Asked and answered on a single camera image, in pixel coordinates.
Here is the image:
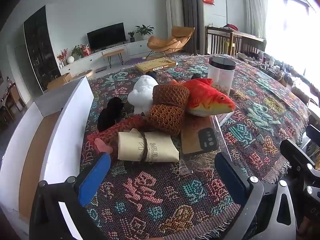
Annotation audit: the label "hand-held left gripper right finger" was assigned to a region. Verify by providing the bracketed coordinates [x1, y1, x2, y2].
[214, 152, 297, 240]

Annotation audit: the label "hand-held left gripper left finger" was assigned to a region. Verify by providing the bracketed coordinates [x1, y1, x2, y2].
[29, 152, 112, 240]

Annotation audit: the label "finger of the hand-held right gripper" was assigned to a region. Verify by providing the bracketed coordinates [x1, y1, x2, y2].
[305, 124, 320, 145]
[279, 139, 320, 202]

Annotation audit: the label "wood-pattern phone case packet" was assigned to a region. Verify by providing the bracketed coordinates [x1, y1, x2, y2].
[179, 105, 234, 177]

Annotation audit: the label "black knit bundle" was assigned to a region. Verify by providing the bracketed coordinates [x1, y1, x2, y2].
[97, 97, 124, 132]

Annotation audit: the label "white storage box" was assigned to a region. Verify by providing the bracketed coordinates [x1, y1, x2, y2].
[0, 76, 95, 240]

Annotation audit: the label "red fish plush toy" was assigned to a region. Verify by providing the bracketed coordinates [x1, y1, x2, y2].
[171, 78, 235, 117]

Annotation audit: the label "brown knit scarf bundle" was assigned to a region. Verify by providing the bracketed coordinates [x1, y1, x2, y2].
[146, 84, 190, 137]

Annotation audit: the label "white fluffy knit bundle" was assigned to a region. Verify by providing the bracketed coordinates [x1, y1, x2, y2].
[127, 75, 159, 117]

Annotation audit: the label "cluttered windowsill items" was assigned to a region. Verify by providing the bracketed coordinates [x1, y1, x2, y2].
[237, 49, 320, 107]

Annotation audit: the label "patterned woven blanket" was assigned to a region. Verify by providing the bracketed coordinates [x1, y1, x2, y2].
[80, 54, 312, 240]

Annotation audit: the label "cardboard box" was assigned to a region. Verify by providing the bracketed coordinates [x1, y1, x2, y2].
[47, 72, 72, 91]

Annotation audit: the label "clear jar with black lid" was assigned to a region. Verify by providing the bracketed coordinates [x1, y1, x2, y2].
[207, 56, 236, 96]

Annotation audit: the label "wooden chair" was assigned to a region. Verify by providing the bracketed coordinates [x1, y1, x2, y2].
[4, 82, 26, 117]
[205, 26, 267, 57]

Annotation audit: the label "white low television cabinet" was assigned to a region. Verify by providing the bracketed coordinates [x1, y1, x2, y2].
[59, 39, 155, 77]

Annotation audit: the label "purple floor mat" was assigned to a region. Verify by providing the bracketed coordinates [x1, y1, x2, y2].
[124, 57, 147, 66]

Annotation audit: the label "wooden bench with metal legs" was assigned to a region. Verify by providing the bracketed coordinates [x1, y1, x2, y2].
[102, 49, 125, 68]

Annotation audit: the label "red flower bouquet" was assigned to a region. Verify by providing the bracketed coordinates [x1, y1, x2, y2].
[57, 49, 68, 68]

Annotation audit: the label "leafy green plant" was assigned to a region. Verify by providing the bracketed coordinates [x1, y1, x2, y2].
[71, 44, 84, 59]

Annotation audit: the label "yellow board game box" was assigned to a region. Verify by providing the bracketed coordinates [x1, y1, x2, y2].
[135, 57, 177, 72]

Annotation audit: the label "white sheer curtain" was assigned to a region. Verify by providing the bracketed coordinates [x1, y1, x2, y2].
[242, 0, 272, 40]

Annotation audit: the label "tall black display cabinet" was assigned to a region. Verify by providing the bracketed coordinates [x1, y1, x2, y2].
[24, 5, 62, 92]

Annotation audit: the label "black flat television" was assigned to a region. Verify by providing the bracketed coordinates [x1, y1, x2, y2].
[87, 22, 126, 50]

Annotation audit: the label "orange lounge chair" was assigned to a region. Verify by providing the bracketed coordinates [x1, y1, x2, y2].
[147, 26, 195, 56]

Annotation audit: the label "large green potted plant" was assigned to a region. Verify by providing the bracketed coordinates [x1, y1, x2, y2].
[136, 25, 155, 40]

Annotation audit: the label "grey curtain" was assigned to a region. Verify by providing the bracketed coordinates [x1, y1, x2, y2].
[174, 0, 204, 55]

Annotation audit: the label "white standing air conditioner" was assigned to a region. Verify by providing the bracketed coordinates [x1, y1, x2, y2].
[164, 0, 185, 34]

